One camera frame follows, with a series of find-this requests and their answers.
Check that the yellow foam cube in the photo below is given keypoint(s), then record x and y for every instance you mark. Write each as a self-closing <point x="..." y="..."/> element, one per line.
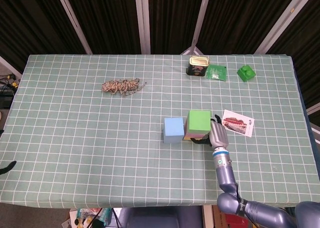
<point x="186" y="138"/>

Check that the green plastic stud brick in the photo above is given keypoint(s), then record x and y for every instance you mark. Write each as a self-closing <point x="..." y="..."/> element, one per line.
<point x="246" y="74"/>

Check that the colourful packaging pile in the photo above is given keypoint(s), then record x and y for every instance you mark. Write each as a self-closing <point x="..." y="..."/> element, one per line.
<point x="85" y="218"/>

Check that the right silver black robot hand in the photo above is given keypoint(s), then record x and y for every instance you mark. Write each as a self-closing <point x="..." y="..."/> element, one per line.
<point x="218" y="135"/>

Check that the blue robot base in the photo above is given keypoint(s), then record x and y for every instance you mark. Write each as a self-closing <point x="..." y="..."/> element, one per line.
<point x="155" y="219"/>

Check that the green foil packet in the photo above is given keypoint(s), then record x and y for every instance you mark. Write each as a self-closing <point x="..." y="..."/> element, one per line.
<point x="216" y="73"/>

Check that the white table leg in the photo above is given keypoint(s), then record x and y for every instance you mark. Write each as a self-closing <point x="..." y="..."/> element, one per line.
<point x="207" y="216"/>

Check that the white picture postcard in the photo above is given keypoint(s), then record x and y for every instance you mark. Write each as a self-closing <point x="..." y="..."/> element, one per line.
<point x="240" y="124"/>

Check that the pink foam cube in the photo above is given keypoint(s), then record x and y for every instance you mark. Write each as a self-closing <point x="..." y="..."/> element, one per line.
<point x="193" y="135"/>

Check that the blue foam cube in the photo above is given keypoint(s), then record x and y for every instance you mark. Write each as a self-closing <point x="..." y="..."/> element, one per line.
<point x="172" y="141"/>
<point x="173" y="126"/>

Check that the black gold tin can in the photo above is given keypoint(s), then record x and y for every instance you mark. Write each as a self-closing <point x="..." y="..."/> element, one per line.
<point x="197" y="69"/>

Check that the green checked tablecloth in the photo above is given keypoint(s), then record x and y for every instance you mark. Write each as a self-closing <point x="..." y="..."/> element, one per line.
<point x="100" y="138"/>

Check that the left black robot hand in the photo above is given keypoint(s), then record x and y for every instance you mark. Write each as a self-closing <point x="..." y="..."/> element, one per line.
<point x="7" y="167"/>

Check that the red box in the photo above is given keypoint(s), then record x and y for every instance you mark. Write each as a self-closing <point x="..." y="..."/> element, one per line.
<point x="235" y="220"/>

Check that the white frame post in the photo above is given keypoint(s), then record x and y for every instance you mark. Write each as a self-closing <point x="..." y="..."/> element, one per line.
<point x="75" y="23"/>
<point x="313" y="110"/>
<point x="282" y="20"/>
<point x="143" y="20"/>
<point x="10" y="66"/>
<point x="200" y="20"/>

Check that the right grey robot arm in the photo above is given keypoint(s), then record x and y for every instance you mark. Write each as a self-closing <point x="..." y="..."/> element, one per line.
<point x="225" y="175"/>

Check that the green foam cube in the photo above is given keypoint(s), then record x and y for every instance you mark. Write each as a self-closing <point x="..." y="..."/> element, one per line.
<point x="198" y="121"/>

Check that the dark curtain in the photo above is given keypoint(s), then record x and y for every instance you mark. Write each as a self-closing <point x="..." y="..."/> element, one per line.
<point x="112" y="18"/>

